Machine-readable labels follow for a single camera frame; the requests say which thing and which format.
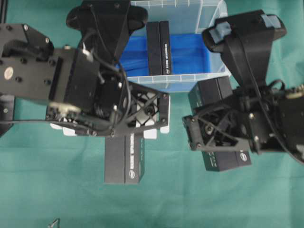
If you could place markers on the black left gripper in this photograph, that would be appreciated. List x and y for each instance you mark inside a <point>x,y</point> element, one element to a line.
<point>118,107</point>

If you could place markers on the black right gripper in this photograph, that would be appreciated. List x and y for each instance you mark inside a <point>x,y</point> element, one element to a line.
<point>259,119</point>

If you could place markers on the black realsense box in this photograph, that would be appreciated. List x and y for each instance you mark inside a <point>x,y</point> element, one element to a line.
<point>159,48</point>
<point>206,92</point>
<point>124,160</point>

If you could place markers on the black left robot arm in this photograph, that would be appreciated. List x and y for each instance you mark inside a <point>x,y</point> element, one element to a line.
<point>84,95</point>

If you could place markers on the clear plastic storage case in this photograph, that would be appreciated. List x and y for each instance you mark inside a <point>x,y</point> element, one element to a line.
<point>185,17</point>

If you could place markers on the green table cloth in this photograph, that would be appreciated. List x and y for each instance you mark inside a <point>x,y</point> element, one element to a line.
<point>45,175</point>

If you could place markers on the small grey metal object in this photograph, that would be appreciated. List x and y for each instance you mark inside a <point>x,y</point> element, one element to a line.
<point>55,223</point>

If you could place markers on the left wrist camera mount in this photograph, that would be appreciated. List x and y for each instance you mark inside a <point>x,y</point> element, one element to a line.
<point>106,26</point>

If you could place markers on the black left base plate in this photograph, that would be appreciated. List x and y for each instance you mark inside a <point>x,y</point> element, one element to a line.
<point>7,106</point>

